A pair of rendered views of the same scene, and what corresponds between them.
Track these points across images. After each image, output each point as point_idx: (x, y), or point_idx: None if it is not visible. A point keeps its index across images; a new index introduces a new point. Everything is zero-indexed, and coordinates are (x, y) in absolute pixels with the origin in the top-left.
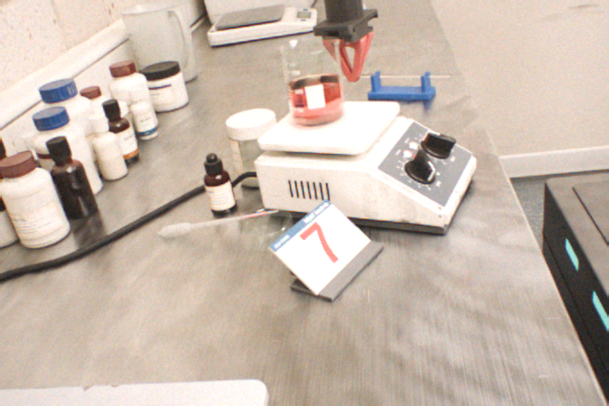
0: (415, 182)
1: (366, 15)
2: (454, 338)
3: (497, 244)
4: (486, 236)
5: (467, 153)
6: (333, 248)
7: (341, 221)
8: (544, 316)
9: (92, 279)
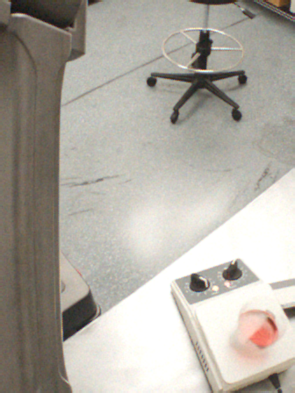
0: (241, 270)
1: None
2: (291, 224)
3: (227, 242)
4: (225, 249)
5: (177, 280)
6: (294, 290)
7: (280, 298)
8: (259, 206)
9: None
